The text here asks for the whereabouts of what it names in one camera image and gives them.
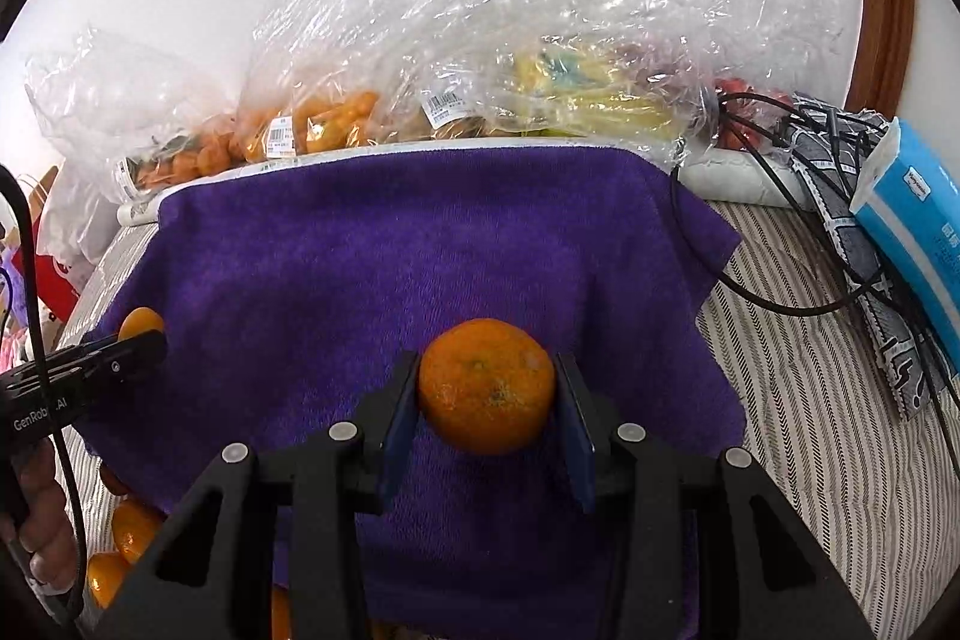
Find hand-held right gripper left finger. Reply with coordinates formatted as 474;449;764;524
94;351;421;640

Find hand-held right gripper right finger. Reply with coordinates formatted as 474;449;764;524
551;351;875;640

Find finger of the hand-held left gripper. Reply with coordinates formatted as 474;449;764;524
79;330;168;386

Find small tangerine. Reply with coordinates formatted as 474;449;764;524
119;307;166;341

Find large orange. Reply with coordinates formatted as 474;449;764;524
112;499;167;564
418;318;557;456

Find person's left hand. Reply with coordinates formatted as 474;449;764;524
0;441;80;602

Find red and white paper bag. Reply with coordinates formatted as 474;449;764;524
0;164;85;341

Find white plastic bag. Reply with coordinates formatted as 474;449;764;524
36;158;125;270

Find small orange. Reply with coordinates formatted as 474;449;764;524
87;551;133;610
270;584;293;640

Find purple towel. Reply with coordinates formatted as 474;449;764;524
79;145;747;640

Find striped quilt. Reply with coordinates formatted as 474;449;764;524
56;197;960;640

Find clear bag of tangerines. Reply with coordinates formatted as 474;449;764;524
25;28;242;200

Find clear bag of kumquats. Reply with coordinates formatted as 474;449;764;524
236;0;425;163

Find grey patterned cloth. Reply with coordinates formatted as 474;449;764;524
780;92;957;420

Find red fruit in bag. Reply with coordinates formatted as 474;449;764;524
712;76;792;152

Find blue tissue pack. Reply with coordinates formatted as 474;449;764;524
849;119;960;375

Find large clear bag of fruit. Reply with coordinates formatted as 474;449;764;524
371;0;852;163

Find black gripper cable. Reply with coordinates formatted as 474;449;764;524
0;163;85;633

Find black cables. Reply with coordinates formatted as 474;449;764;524
670;91;960;453

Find brown wooden frame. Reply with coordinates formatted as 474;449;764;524
847;0;920;120

